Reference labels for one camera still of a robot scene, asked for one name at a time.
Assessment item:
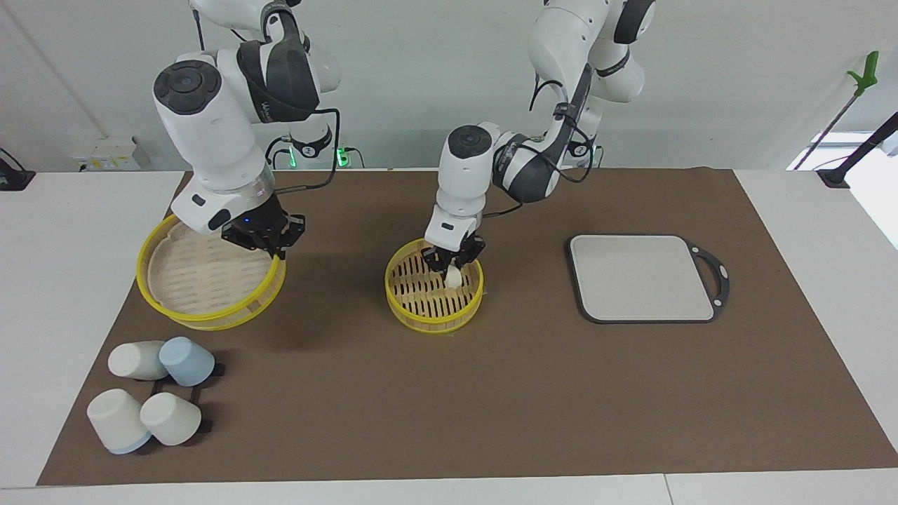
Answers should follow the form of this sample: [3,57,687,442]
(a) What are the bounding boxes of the yellow bamboo steamer lid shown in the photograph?
[136,213,288,331]

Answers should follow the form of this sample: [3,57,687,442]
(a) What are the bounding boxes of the yellow bamboo steamer base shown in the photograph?
[384,238,485,335]

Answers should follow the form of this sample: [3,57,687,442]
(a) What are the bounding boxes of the black cup rack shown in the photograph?
[149,361,227,436]

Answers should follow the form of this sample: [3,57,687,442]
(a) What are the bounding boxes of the light blue plastic cup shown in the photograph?
[159,337,215,387]

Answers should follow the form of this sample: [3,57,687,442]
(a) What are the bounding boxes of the brown table mat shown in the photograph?
[36,167,898,487]

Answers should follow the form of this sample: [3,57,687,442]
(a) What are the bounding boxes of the white yellow socket box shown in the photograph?
[72,135,152,172]

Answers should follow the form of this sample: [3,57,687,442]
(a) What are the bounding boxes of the white plastic cup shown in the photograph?
[108,341,169,381]
[140,392,203,447]

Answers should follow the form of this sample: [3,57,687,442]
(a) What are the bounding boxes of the white cup with blue rim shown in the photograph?
[87,389,153,455]

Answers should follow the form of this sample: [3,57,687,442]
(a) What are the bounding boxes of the black table clamp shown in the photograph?
[0,147,36,191]

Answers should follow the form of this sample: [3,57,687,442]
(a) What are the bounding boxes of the green tipped metal rod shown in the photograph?
[793,50,880,169]

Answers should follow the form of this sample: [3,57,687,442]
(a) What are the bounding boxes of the black base cable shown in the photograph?
[264,135,293,170]

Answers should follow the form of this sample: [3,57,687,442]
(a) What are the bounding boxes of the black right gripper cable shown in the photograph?
[270,107,342,195]

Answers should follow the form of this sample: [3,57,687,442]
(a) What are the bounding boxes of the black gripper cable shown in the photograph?
[270,107,342,195]
[483,62,597,220]

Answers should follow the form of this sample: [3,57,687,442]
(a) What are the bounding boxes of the grey cutting board with handle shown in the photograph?
[565,234,731,325]

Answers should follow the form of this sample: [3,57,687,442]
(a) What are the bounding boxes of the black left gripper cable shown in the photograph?
[483,62,597,220]

